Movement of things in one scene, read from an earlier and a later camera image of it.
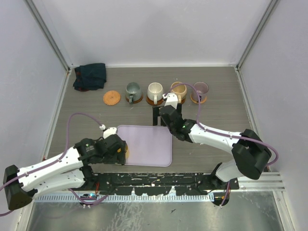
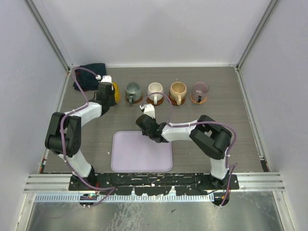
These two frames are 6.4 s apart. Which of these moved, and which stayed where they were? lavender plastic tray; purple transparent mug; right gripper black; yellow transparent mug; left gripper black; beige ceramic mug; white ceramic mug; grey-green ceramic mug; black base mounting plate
Moved: right gripper black; yellow transparent mug; lavender plastic tray; left gripper black
Stayed: white ceramic mug; beige ceramic mug; grey-green ceramic mug; purple transparent mug; black base mounting plate
